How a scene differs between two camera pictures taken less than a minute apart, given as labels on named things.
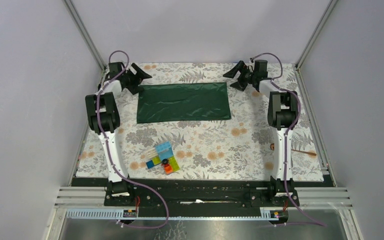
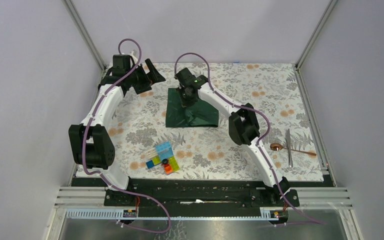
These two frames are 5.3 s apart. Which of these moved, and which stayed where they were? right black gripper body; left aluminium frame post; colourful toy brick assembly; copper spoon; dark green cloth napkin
Moved: right black gripper body; dark green cloth napkin
Stayed: left aluminium frame post; copper spoon; colourful toy brick assembly
